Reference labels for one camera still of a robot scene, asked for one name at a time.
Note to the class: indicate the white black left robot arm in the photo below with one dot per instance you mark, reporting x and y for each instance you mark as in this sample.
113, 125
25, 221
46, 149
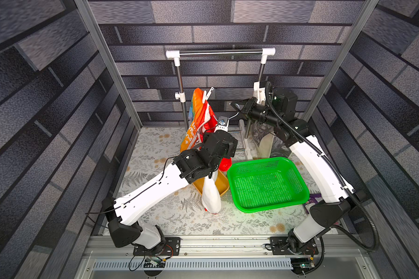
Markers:
200, 162

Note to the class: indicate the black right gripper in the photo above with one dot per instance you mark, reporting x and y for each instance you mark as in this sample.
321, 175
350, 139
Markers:
248, 107

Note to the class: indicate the beige printed paper bag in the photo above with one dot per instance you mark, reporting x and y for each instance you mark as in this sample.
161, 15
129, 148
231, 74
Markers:
267, 143

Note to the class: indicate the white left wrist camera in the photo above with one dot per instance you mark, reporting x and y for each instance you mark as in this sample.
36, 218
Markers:
223, 124

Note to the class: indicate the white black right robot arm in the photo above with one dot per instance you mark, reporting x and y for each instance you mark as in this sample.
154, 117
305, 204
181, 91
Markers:
276, 107

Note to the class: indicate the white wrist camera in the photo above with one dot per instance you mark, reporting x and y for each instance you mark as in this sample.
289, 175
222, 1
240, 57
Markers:
223, 124
257, 91

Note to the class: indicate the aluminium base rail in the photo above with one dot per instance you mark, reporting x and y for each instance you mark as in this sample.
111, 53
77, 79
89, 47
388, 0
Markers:
221, 257

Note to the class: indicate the metal clothes rack white joints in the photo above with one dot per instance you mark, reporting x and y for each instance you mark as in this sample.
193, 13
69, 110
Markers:
177, 56

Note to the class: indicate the green plastic basket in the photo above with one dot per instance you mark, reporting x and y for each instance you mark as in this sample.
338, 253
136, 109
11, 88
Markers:
266, 184

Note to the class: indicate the yellow plastic tray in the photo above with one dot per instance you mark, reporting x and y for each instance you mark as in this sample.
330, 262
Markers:
221, 183

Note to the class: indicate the purple plastic packet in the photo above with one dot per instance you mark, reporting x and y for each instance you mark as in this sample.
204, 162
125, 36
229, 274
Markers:
313, 200

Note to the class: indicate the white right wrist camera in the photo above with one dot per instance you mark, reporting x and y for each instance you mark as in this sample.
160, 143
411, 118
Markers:
257, 91

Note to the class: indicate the colourful orange white kids jacket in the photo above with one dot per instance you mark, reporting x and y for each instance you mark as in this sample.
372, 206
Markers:
203, 120

